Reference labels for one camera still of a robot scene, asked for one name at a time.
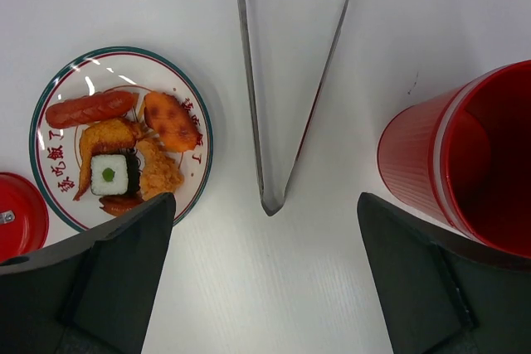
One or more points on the white printed plate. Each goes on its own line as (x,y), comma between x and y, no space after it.
(54,153)

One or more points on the fried chicken nugget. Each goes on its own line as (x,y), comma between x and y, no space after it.
(160,173)

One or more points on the orange chicken wing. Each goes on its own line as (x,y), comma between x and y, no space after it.
(105,137)

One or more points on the red cylindrical lunch box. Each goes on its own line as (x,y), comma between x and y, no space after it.
(463,158)

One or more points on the sushi roll piece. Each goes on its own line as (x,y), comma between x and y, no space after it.
(114,174)

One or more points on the red sausage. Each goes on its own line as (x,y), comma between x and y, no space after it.
(90,108)

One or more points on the red round lid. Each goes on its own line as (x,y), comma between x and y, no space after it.
(24,217)

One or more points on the orange grilled fish piece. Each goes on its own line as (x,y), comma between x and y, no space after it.
(171,122)

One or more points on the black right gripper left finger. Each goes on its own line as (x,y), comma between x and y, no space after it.
(91,293)

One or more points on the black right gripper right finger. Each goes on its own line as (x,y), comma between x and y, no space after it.
(442,293)

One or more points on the small brown dumpling piece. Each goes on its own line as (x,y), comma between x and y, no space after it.
(118,205)

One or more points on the metal food tongs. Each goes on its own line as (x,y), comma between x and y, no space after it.
(271,200)

